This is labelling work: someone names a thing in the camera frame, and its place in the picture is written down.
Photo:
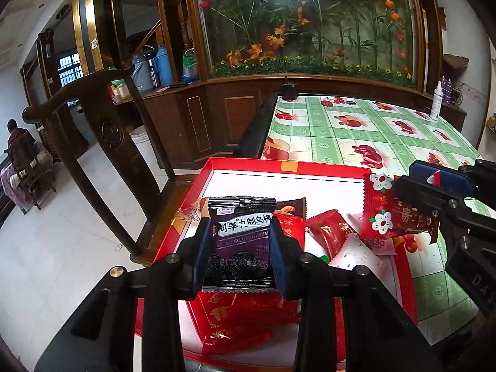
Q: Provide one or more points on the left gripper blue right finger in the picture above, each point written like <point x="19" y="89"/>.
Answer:
<point x="282" y="255"/>

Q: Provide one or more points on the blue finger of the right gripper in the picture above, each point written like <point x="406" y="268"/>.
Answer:
<point x="441" y="176"/>

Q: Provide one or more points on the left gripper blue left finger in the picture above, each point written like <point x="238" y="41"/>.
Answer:
<point x="202" y="246"/>

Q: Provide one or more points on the long red snack packet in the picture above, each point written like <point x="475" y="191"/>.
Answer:
<point x="292" y="218"/>

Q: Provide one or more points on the red gift box tray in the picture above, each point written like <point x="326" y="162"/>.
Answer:
<point x="375" y="320"/>

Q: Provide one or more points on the dark purple plum packet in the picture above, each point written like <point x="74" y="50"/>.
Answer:
<point x="239" y="259"/>

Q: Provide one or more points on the red candy packet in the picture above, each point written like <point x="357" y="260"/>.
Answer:
<point x="332" y="232"/>

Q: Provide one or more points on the red flower snack packet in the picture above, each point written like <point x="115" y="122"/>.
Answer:
<point x="385" y="216"/>

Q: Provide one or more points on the white dotted snack packet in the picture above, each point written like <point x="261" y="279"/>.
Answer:
<point x="374" y="253"/>

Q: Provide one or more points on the large red foil bag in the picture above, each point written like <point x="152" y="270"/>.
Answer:
<point x="233" y="322"/>

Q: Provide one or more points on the white spray bottle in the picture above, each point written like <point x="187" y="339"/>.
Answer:
<point x="436" y="102"/>

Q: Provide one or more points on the purple bottles on shelf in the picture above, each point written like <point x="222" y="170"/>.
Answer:
<point x="447" y="88"/>

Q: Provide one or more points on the wooden cabinet counter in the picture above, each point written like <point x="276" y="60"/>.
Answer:
<point x="208" y="118"/>

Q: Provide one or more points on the green fruit-pattern tablecloth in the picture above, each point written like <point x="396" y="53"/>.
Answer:
<point x="386" y="139"/>

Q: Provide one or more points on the white plastic bucket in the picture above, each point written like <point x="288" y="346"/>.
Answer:
<point x="142" y="141"/>

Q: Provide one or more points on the small black box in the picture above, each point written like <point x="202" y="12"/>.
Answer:
<point x="288" y="91"/>

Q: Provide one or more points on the green-label plastic bottle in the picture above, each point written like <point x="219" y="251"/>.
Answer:
<point x="189" y="66"/>

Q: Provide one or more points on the grey thermos jug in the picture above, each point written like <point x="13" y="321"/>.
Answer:
<point x="141" y="74"/>

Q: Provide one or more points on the blue thermos jug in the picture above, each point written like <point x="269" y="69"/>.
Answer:
<point x="162" y="66"/>

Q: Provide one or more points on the floral glass partition panel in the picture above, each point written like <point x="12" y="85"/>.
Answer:
<point x="372" y="39"/>

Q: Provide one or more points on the seated person in background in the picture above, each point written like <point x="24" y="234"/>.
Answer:
<point x="15" y="133"/>

